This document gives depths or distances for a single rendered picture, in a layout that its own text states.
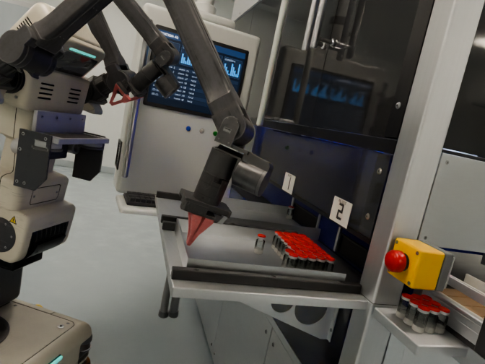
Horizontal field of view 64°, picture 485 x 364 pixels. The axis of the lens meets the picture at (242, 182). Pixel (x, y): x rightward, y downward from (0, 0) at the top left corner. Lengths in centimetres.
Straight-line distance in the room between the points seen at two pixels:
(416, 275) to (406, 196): 15
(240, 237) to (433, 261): 48
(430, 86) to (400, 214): 24
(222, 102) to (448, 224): 52
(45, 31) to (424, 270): 92
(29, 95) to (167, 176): 68
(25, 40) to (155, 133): 74
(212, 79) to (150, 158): 90
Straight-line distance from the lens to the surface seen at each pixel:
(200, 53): 81
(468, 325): 83
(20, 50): 103
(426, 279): 77
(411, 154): 80
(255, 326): 143
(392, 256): 75
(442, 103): 82
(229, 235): 102
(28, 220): 126
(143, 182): 164
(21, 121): 128
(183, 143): 165
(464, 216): 91
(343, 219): 95
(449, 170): 86
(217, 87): 77
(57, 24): 102
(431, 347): 78
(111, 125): 620
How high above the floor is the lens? 118
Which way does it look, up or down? 9 degrees down
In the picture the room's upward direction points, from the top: 12 degrees clockwise
